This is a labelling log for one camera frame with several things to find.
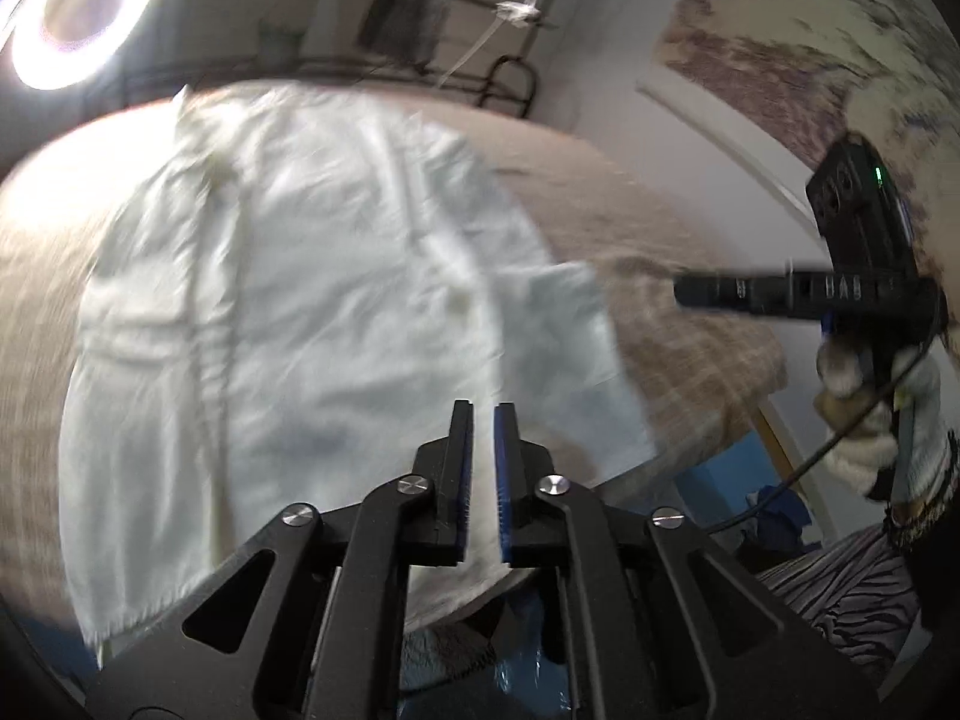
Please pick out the potted plant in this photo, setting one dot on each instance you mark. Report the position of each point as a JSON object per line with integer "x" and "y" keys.
{"x": 279, "y": 41}

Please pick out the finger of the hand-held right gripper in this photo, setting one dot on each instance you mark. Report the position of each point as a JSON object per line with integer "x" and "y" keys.
{"x": 750, "y": 291}

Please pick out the white shirt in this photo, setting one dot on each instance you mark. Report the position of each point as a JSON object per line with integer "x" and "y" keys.
{"x": 300, "y": 315}

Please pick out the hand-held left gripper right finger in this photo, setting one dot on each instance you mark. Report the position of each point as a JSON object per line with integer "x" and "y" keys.
{"x": 504, "y": 480}

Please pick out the zebra striped clothing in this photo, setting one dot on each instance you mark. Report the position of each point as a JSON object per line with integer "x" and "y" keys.
{"x": 847, "y": 600}

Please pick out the black metal clothes rack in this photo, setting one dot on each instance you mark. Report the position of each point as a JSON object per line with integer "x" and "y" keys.
{"x": 480, "y": 82}

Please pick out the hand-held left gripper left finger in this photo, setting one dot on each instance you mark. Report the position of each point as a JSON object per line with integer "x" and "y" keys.
{"x": 459, "y": 480}

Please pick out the person's right hand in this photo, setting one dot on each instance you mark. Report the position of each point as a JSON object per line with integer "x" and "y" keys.
{"x": 919, "y": 420}

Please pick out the landscape wall painting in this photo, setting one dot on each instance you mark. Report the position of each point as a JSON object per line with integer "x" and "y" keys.
{"x": 757, "y": 37}

